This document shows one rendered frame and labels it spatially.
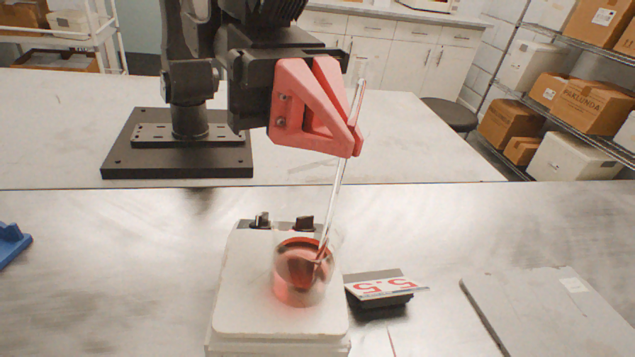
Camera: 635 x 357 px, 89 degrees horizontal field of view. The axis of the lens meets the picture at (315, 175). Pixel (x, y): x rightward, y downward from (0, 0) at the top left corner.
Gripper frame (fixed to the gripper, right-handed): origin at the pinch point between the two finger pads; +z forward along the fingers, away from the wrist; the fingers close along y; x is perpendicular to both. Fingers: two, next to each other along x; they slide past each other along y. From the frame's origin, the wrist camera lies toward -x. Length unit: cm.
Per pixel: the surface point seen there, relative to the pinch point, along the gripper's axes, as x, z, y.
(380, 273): 24.7, -1.8, 13.6
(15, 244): 24.9, -24.9, -25.9
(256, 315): 16.3, 0.5, -5.9
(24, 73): 28, -86, -28
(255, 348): 18.5, 2.1, -6.6
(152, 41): 89, -304, 32
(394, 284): 22.8, 1.1, 12.8
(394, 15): 32, -184, 187
